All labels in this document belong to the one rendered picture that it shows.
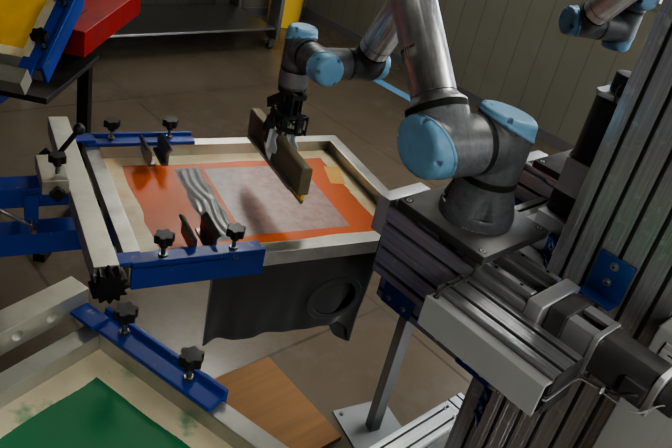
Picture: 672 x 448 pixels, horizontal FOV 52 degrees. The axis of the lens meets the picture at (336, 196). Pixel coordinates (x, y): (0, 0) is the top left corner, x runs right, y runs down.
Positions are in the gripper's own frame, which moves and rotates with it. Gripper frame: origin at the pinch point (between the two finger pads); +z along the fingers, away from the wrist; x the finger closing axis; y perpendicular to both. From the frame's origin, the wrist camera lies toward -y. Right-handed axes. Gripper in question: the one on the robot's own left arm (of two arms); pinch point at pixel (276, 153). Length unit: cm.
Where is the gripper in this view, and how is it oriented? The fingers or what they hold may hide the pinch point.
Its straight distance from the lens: 181.6
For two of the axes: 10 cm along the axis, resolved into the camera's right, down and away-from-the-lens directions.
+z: -2.0, 8.6, 4.8
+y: 4.4, 5.1, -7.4
